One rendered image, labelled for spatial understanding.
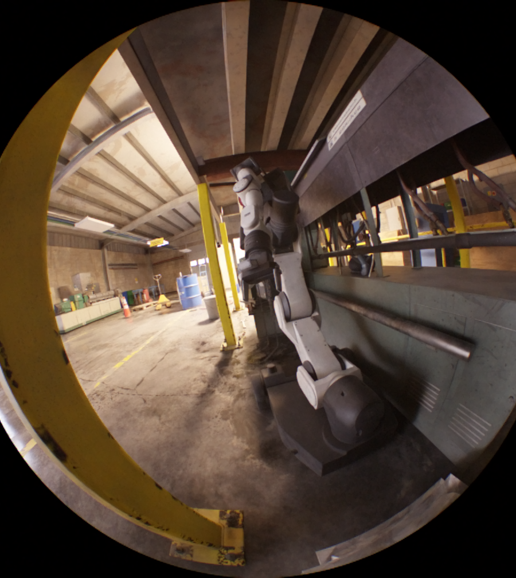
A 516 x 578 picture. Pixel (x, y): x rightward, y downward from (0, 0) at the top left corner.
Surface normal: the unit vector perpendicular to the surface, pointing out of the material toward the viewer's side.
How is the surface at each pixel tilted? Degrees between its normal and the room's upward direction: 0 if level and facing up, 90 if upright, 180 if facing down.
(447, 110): 90
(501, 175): 90
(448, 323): 90
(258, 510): 0
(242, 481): 0
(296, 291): 61
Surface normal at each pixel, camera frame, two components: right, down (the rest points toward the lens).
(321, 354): -0.11, -0.87
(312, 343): -0.07, -0.73
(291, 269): 0.09, -0.15
